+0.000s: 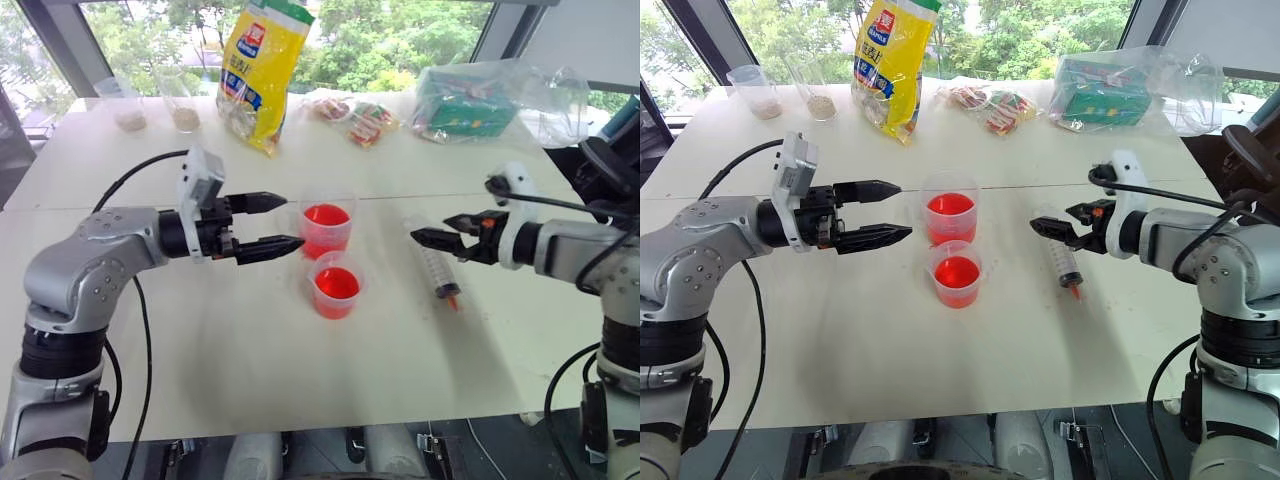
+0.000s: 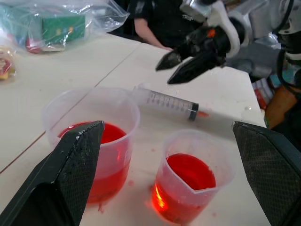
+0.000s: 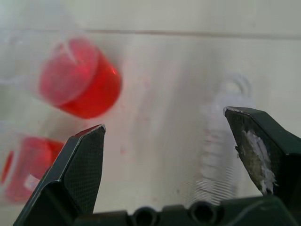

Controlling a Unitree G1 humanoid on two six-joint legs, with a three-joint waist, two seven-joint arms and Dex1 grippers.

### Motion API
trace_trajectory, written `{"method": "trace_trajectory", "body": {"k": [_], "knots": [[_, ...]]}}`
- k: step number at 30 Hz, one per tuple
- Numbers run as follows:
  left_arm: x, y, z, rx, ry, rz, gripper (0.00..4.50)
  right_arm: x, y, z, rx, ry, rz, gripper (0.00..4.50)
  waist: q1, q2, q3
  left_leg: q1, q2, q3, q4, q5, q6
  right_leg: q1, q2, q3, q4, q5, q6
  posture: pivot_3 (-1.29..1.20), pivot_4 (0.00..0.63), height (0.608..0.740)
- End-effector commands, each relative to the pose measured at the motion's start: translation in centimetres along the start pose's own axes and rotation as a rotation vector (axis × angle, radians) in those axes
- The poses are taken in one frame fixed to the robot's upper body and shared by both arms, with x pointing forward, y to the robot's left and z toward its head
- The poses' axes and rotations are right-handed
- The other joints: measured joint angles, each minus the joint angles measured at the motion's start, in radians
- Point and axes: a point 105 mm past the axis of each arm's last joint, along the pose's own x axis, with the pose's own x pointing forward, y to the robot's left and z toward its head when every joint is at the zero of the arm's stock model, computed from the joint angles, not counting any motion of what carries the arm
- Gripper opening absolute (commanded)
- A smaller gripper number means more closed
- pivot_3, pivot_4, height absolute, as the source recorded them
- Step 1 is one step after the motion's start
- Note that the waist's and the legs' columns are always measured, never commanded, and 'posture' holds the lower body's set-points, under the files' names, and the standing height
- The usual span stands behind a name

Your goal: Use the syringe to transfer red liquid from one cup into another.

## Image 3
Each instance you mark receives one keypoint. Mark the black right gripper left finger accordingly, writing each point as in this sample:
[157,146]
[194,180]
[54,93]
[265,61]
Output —
[77,169]

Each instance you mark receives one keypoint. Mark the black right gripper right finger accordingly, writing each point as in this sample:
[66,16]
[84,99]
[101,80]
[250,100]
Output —
[261,141]

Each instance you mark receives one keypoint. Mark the clear plastic syringe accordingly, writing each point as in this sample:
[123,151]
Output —
[223,146]

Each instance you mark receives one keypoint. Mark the clear cup with red liquid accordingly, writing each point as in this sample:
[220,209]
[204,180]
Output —
[78,78]
[28,166]

